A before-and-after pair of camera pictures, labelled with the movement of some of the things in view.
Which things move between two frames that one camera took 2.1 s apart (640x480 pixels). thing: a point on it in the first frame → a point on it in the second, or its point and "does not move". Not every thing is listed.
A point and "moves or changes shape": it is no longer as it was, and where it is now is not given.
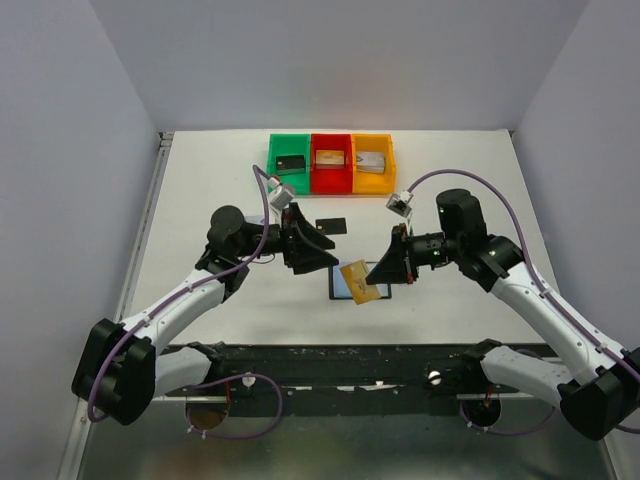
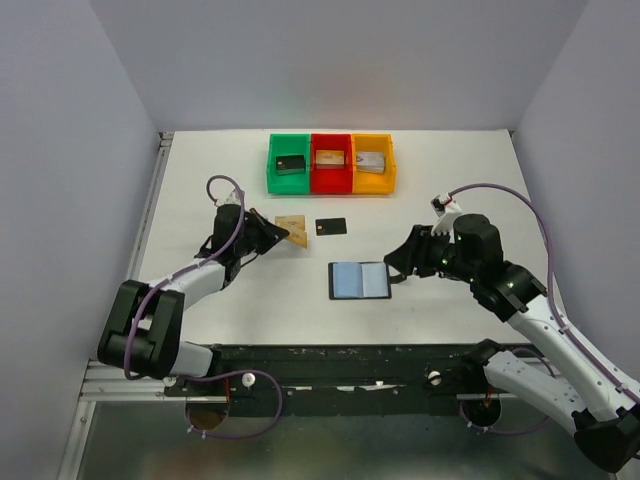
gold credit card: x=354 y=275 moves or changes shape
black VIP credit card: x=332 y=226 does not move
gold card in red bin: x=330 y=157 does not move
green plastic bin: x=291 y=144 does not move
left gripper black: x=288 y=237 → x=258 y=233
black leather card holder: x=339 y=289 does not move
